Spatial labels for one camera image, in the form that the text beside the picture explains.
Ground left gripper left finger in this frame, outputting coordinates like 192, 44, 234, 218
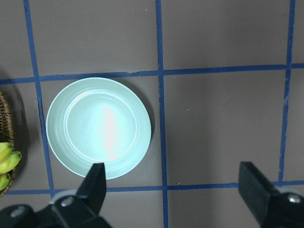
51, 163, 106, 228

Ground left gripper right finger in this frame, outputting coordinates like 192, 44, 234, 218
238, 161, 304, 228

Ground light green plate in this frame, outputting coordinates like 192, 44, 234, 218
46, 78, 152, 180

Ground yellow banana bunch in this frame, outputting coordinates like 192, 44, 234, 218
0, 142, 22, 191

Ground wicker fruit basket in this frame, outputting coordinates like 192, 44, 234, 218
0, 91, 18, 197

